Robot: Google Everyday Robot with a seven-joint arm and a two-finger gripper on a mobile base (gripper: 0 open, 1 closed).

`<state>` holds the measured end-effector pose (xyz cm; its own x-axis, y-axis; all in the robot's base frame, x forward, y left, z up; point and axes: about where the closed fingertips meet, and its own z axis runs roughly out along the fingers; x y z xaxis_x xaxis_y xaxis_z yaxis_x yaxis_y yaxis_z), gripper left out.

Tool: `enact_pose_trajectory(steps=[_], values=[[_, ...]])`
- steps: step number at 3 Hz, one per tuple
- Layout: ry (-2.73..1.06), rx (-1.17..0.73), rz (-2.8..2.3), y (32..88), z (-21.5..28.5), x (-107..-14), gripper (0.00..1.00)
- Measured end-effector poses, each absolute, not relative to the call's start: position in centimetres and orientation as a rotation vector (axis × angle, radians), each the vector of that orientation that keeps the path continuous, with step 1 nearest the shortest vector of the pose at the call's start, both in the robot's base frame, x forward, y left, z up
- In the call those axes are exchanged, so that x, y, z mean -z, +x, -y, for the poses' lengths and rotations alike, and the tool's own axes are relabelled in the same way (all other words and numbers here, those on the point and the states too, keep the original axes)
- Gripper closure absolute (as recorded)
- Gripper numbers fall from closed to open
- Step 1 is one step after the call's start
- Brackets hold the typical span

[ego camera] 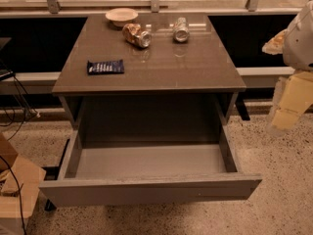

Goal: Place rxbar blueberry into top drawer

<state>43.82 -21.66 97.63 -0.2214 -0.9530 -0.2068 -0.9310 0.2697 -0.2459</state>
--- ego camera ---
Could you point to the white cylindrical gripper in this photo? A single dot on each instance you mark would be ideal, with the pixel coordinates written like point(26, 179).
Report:
point(299, 46)

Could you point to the dark blue rxbar wrapper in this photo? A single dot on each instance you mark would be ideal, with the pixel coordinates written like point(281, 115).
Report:
point(105, 67)

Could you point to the grey cabinet with glossy top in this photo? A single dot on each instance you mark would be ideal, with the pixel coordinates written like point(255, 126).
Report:
point(199, 66)

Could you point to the open grey top drawer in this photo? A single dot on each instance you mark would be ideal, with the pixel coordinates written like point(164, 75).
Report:
point(129, 150)

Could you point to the silver soda can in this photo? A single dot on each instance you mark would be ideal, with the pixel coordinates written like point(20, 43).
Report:
point(181, 30)

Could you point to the beige paper bowl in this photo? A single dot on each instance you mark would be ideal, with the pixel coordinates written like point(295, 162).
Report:
point(121, 16)

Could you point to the black device at left edge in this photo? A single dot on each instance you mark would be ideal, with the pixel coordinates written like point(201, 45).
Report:
point(5, 72)

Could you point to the brown cardboard box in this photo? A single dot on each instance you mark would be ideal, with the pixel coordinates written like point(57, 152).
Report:
point(19, 191)

